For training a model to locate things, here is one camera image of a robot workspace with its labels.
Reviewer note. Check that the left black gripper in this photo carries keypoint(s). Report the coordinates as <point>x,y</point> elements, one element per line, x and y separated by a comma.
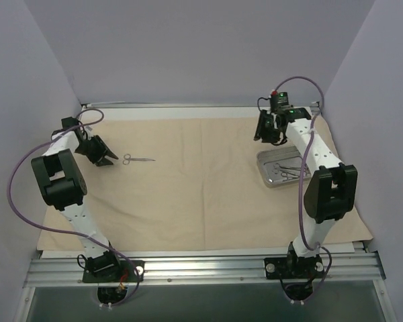
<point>99,151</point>

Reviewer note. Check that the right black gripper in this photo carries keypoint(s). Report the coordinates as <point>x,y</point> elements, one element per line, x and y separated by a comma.
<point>265,131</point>

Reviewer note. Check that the steel surgical scissors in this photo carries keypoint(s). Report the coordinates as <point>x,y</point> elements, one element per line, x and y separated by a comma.
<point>127,159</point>

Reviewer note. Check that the stainless steel instrument tray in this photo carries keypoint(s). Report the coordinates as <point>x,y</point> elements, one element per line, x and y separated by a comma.
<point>286,157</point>

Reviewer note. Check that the beige cloth wrap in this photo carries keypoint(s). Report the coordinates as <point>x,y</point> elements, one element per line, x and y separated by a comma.
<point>195,185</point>

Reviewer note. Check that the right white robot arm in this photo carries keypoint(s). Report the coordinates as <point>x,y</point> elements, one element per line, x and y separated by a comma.
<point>327,186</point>

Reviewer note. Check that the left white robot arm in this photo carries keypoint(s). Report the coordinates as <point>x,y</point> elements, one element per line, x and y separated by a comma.
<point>63,187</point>

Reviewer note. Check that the aluminium right side rail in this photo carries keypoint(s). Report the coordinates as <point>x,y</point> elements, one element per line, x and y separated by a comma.
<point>316,108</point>

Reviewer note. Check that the aluminium rail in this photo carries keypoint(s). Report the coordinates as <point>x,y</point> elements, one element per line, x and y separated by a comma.
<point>316,108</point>
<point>348,263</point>

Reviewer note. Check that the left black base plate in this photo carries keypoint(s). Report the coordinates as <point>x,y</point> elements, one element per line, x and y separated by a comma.
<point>121,271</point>

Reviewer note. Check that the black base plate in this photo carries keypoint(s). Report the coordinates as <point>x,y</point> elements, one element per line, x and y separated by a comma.
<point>121,271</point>
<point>297,268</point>

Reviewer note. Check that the aluminium front rail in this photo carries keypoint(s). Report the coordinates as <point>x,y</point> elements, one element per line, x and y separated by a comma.
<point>348,263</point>

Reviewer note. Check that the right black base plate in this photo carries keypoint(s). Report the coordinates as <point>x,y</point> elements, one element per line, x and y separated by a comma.
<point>297,268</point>

